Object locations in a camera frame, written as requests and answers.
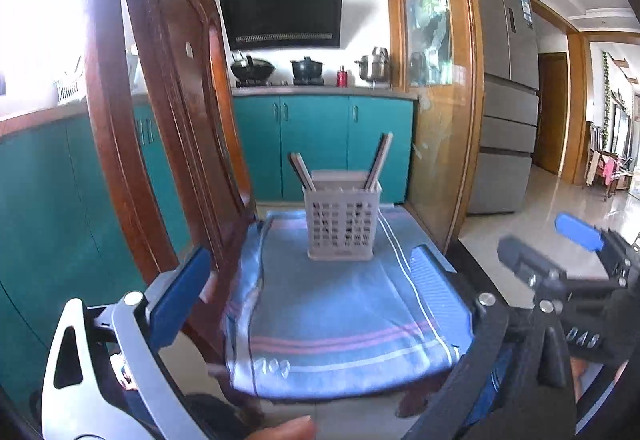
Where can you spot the red canister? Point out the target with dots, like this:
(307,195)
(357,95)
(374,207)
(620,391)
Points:
(342,78)

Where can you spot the wooden framed glass door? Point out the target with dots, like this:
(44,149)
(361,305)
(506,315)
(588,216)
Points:
(435,95)

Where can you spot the pink cloth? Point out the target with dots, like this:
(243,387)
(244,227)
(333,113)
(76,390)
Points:
(608,168)

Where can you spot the black wok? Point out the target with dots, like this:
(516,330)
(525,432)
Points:
(252,68)

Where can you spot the black cooking pot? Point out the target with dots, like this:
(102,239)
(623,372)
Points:
(307,69)

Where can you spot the black range hood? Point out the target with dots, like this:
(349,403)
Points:
(280,13)

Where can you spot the blue striped towel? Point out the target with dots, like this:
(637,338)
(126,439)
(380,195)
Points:
(340,315)

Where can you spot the person's right hand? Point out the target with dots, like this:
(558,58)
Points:
(585,377)

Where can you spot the white sticker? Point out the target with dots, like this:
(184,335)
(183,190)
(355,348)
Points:
(188,49)

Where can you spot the silver refrigerator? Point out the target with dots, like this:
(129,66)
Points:
(505,110)

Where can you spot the green garland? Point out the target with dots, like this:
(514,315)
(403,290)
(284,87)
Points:
(606,95)

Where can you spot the carved wooden chair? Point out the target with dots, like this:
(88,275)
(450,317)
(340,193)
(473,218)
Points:
(165,95)

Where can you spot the black gas stove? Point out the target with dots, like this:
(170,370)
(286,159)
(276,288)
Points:
(280,82)

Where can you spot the stainless steel pot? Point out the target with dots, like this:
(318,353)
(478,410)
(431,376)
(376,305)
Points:
(374,66)

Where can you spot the person's left hand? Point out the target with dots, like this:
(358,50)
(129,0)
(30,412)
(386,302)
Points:
(282,429)

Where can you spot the white plastic utensil basket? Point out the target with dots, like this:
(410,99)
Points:
(342,225)

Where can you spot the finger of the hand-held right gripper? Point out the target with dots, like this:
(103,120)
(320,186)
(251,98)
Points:
(577,230)
(530,260)

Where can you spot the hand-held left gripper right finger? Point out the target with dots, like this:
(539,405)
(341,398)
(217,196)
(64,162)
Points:
(440,282)

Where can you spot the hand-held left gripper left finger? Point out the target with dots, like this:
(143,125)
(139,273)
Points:
(182,292)

